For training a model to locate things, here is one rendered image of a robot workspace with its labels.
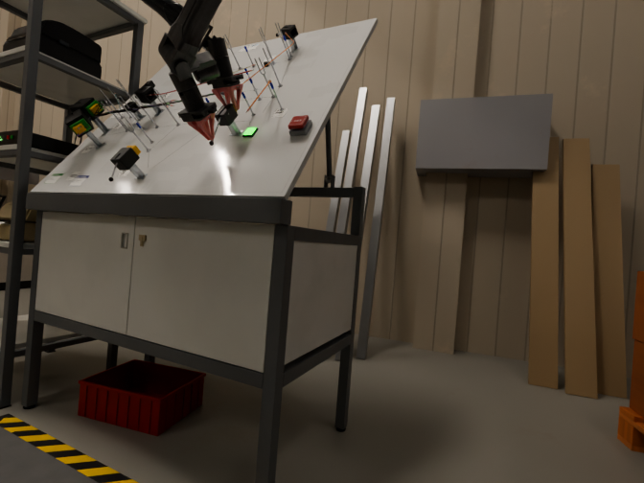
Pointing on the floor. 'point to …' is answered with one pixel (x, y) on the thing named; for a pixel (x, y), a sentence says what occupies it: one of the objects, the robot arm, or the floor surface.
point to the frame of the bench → (284, 246)
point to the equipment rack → (30, 67)
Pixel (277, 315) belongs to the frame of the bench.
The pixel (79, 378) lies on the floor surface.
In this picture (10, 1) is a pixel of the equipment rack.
